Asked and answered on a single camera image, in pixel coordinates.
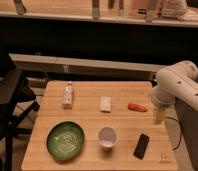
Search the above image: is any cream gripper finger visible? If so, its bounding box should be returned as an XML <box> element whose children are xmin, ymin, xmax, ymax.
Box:
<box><xmin>153</xmin><ymin>108</ymin><xmax>165</xmax><ymax>124</ymax></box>

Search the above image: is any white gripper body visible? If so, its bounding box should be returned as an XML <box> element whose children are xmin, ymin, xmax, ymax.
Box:
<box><xmin>151</xmin><ymin>87</ymin><xmax>175</xmax><ymax>110</ymax></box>

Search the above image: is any white sponge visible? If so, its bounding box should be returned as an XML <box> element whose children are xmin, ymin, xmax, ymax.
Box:
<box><xmin>100</xmin><ymin>96</ymin><xmax>112</xmax><ymax>112</ymax></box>

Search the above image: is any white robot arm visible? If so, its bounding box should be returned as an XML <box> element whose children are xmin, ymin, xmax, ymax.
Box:
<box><xmin>151</xmin><ymin>61</ymin><xmax>198</xmax><ymax>124</ymax></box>

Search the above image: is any white ceramic cup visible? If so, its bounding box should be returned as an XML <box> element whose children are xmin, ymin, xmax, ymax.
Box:
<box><xmin>98</xmin><ymin>127</ymin><xmax>118</xmax><ymax>149</ymax></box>

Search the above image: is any green ceramic plate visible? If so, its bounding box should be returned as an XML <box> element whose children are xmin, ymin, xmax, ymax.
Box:
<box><xmin>46</xmin><ymin>121</ymin><xmax>85</xmax><ymax>161</ymax></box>

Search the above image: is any orange carrot toy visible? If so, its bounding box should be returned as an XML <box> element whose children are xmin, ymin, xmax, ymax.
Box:
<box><xmin>127</xmin><ymin>103</ymin><xmax>147</xmax><ymax>112</ymax></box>

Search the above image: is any white plastic bottle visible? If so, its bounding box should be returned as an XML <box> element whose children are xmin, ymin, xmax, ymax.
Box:
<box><xmin>63</xmin><ymin>81</ymin><xmax>73</xmax><ymax>109</ymax></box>

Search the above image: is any grey long bench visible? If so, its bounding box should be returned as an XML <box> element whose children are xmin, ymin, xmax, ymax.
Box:
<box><xmin>10</xmin><ymin>53</ymin><xmax>163</xmax><ymax>80</ymax></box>

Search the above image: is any black office chair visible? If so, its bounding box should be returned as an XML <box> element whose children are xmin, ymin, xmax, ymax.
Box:
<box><xmin>0</xmin><ymin>54</ymin><xmax>40</xmax><ymax>171</ymax></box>

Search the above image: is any black cable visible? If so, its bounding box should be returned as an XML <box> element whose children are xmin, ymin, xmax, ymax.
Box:
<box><xmin>164</xmin><ymin>115</ymin><xmax>183</xmax><ymax>151</ymax></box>

